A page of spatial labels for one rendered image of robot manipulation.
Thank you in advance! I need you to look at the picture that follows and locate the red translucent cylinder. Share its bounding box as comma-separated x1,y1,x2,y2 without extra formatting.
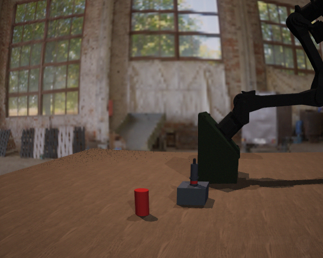
134,188,149,216

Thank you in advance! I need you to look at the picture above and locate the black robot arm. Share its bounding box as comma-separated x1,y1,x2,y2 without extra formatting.
215,3,323,141

